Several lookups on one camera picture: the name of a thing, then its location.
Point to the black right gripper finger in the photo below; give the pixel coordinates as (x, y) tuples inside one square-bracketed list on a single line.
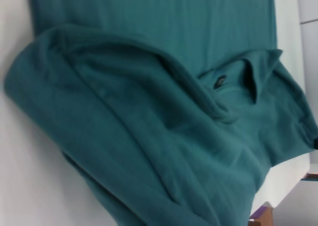
[(316, 143)]

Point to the brown wooden frame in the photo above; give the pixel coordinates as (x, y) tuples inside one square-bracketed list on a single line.
[(263, 214)]

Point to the teal t-shirt with FREE print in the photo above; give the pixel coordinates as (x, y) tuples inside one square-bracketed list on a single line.
[(149, 111)]

